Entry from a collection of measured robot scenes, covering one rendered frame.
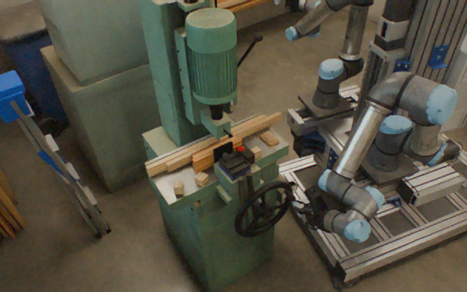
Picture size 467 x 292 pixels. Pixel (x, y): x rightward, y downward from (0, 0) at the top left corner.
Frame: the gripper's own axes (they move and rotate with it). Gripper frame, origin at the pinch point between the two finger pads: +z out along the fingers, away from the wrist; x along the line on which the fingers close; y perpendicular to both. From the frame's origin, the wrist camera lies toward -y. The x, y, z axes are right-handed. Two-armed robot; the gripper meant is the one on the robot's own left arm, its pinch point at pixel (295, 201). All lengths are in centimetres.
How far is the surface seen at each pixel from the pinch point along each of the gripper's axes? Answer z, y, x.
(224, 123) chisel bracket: 20.0, -36.1, -9.8
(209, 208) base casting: 25.7, -3.1, -26.4
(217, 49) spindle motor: -1, -66, -13
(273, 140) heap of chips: 21.9, -19.4, 11.3
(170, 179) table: 28, -22, -37
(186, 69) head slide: 22, -61, -17
